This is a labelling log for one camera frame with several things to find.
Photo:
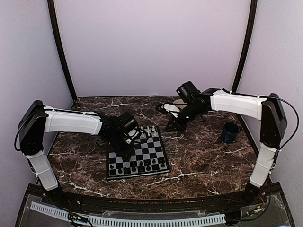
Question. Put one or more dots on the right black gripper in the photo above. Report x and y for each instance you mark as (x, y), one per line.
(178, 125)

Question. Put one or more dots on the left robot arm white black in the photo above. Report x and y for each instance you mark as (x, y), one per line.
(119, 131)

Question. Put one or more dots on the black frame post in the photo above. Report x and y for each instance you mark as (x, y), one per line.
(60, 50)
(246, 44)

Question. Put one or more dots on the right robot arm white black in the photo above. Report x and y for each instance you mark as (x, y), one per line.
(267, 109)

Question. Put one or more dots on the white slotted cable duct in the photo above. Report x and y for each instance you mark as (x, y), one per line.
(128, 219)

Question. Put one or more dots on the black chess knight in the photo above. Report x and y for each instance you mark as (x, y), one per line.
(141, 169)

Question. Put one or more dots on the dark blue mug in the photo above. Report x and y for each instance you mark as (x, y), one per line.
(230, 132)

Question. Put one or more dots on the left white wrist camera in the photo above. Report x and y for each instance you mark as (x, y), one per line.
(131, 136)

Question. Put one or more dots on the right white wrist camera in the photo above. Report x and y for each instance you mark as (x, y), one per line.
(167, 108)

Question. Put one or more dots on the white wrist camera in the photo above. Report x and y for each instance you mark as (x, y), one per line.
(131, 136)
(167, 108)

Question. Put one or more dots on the black white chessboard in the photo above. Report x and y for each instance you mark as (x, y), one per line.
(147, 147)

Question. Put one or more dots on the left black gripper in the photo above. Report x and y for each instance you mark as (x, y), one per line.
(125, 154)

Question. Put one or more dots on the left black frame post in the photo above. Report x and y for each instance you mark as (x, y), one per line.
(60, 50)

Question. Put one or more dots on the right black frame post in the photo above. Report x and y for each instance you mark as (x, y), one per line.
(246, 44)

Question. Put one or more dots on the cream seashell mug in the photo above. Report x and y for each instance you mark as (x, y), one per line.
(178, 102)

